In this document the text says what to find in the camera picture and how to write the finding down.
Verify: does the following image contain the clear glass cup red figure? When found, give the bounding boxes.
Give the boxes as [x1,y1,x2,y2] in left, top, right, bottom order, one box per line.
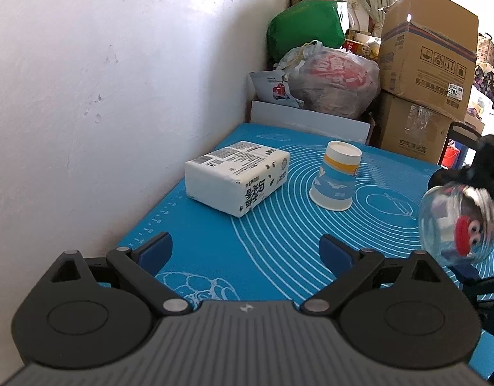
[418,183,494,267]

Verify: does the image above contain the white flat box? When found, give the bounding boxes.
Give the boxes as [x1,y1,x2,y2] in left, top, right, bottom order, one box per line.
[247,100,373,144]

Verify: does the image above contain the blue white paper cup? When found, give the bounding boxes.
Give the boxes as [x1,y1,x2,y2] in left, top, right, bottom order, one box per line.
[310,141,363,212]

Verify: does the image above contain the red white packaging box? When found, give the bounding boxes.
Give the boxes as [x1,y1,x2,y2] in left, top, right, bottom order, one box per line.
[343,30,382,62]

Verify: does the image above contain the white tissue pack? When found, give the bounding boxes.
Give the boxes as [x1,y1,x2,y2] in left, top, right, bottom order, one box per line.
[185,141,291,218]

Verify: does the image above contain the blue silicone baking mat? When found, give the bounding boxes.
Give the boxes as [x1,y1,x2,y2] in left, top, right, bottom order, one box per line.
[117,123,494,381]

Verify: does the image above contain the blue white snack packet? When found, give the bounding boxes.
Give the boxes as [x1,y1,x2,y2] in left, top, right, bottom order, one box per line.
[249,70,305,109]

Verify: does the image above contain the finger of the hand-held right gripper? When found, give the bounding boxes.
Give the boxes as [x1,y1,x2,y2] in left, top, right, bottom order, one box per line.
[428,133,494,194]
[448,264,494,332]

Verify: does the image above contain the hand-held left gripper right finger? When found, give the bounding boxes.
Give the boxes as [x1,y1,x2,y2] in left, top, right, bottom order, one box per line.
[300,234,461,315]

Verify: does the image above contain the plain cardboard box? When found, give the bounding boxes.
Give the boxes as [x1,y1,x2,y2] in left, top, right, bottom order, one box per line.
[371,90,453,165]

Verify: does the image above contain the green bag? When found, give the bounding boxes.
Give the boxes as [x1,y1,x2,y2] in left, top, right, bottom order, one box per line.
[267,0,346,66]

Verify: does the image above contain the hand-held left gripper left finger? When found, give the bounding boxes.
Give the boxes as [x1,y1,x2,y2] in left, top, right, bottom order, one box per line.
[41,232,192,317]

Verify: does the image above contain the patterned fabric pile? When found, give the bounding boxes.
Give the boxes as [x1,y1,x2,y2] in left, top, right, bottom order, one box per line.
[471,32,494,110]

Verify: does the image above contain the clear plastic bag red contents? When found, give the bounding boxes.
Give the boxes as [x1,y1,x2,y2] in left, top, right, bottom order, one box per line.
[273,40,381,120]

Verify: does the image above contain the large cardboard box blue stripe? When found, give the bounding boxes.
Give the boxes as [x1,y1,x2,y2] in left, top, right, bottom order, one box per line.
[377,0,480,124]

